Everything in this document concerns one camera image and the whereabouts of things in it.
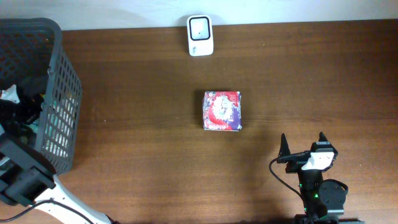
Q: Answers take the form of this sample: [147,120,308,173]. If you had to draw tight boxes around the red purple tissue pack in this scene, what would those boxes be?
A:
[202,91,242,132]

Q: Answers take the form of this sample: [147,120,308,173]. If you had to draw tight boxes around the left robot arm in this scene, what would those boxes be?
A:
[1,85,115,223]

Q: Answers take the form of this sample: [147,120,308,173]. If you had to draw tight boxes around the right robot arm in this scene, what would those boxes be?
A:
[269,132,362,224]

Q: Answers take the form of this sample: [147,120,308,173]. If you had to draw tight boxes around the white barcode scanner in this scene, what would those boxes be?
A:
[187,15,214,57]

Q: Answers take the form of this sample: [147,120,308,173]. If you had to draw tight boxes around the grey plastic mesh basket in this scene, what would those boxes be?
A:
[1,18,83,175]

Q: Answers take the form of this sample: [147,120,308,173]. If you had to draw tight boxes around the right black cable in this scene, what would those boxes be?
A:
[269,157,308,215]

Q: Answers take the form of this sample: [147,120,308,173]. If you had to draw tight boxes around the black cable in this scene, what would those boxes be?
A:
[0,198,96,224]
[269,157,308,215]

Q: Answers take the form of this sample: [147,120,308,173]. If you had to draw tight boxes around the left black cable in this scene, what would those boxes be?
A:
[0,198,96,224]

